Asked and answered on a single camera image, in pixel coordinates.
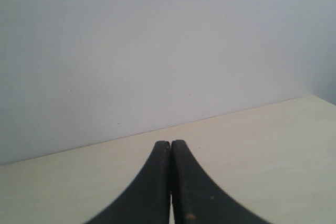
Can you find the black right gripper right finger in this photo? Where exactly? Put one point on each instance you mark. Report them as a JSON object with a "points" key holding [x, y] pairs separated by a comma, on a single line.
{"points": [[196, 198]]}

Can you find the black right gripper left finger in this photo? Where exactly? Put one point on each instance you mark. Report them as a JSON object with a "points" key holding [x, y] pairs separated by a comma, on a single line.
{"points": [[147, 198]]}

